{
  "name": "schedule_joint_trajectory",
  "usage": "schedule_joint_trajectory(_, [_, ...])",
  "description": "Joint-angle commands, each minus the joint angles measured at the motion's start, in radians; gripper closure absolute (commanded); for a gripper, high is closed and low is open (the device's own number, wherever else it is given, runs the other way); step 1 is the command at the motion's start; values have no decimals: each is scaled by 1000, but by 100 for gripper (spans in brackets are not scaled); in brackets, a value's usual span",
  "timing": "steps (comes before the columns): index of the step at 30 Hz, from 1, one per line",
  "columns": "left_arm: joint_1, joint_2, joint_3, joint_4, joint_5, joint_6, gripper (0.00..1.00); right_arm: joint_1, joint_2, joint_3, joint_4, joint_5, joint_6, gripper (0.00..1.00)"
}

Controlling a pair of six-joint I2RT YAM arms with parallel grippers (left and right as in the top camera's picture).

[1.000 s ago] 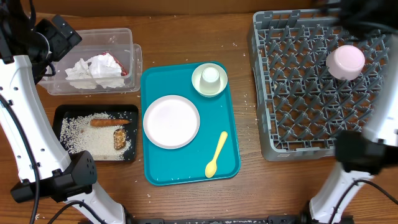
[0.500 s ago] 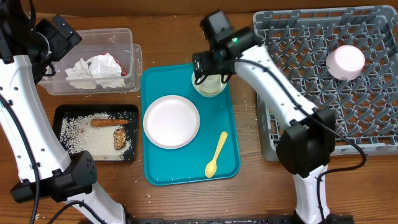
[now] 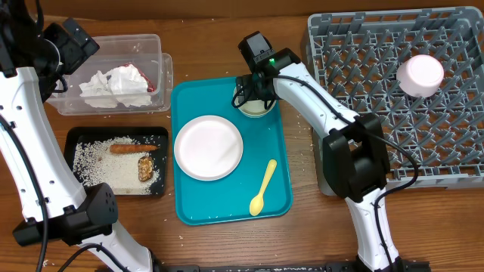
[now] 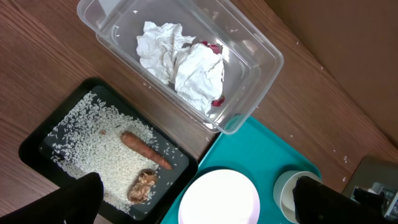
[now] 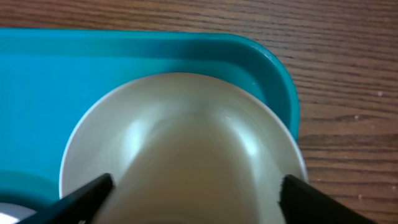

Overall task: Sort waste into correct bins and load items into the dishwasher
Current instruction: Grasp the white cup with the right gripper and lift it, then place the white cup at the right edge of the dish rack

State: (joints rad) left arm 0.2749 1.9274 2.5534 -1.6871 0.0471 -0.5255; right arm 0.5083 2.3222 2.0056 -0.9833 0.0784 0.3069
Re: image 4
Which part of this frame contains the cream bowl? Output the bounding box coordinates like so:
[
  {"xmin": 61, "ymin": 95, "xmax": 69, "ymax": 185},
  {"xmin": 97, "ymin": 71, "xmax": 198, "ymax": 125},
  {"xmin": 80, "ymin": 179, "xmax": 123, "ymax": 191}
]
[{"xmin": 273, "ymin": 170, "xmax": 322, "ymax": 223}]

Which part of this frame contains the large pink plate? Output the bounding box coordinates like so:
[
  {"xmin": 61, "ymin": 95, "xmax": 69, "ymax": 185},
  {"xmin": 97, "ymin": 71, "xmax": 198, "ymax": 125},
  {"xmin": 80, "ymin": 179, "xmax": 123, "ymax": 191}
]
[{"xmin": 178, "ymin": 169, "xmax": 261, "ymax": 224}]

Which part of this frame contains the black tray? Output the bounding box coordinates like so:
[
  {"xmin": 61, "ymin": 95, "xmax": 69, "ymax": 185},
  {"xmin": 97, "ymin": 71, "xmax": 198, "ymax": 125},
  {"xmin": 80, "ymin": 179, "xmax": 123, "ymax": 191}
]
[{"xmin": 19, "ymin": 78, "xmax": 198, "ymax": 224}]

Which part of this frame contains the red snack wrapper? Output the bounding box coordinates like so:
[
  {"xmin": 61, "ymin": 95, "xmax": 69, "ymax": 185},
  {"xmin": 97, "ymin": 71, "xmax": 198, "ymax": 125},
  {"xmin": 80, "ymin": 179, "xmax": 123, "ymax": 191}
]
[{"xmin": 201, "ymin": 41, "xmax": 225, "ymax": 107}]

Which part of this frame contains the grey dishwasher rack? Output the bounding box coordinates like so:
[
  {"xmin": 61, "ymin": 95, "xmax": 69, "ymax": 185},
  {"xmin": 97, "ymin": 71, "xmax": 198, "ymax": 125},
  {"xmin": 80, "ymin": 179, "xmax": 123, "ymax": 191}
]
[{"xmin": 342, "ymin": 156, "xmax": 397, "ymax": 198}]

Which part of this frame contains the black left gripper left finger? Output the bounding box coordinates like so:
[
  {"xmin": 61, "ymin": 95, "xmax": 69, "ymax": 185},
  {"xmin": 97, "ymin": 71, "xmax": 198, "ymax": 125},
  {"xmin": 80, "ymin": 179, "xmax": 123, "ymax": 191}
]
[{"xmin": 1, "ymin": 172, "xmax": 104, "ymax": 224}]

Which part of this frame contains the brown carrot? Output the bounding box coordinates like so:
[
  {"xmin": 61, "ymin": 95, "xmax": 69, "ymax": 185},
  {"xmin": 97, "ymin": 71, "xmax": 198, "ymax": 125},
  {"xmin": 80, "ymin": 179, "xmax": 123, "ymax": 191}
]
[{"xmin": 120, "ymin": 131, "xmax": 173, "ymax": 170}]

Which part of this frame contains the granola bar piece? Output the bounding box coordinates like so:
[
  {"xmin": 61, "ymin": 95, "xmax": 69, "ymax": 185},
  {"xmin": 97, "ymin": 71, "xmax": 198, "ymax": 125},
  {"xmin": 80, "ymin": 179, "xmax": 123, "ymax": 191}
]
[{"xmin": 127, "ymin": 169, "xmax": 157, "ymax": 204}]

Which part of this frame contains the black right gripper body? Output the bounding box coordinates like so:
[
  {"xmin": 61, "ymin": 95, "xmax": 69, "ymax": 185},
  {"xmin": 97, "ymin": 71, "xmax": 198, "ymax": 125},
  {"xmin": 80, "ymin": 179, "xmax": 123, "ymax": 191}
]
[{"xmin": 351, "ymin": 183, "xmax": 397, "ymax": 221}]

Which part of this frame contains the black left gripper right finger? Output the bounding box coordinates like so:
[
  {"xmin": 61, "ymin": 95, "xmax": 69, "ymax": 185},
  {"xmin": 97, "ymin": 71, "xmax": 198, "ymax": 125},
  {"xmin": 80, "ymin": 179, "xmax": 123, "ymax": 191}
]
[{"xmin": 293, "ymin": 177, "xmax": 392, "ymax": 224}]

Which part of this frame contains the teal serving tray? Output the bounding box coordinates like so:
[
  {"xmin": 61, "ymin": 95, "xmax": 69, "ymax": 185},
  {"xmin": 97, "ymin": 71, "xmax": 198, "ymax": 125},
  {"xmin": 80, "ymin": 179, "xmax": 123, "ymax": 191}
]
[{"xmin": 163, "ymin": 118, "xmax": 320, "ymax": 224}]

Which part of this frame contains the clear plastic bin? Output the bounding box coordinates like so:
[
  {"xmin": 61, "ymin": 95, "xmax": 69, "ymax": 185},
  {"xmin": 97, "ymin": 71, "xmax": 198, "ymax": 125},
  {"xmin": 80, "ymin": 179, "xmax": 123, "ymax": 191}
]
[{"xmin": 76, "ymin": 0, "xmax": 284, "ymax": 134}]

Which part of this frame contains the pile of white rice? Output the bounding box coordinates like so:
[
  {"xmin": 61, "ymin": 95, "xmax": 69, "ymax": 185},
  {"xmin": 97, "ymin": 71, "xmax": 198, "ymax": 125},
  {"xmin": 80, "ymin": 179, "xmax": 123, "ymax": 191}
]
[{"xmin": 46, "ymin": 91, "xmax": 184, "ymax": 214}]

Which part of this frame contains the white napkin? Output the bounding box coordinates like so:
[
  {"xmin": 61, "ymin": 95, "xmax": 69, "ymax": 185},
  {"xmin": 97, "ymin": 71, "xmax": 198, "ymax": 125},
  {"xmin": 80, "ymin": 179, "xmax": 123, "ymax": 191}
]
[{"xmin": 136, "ymin": 21, "xmax": 224, "ymax": 114}]

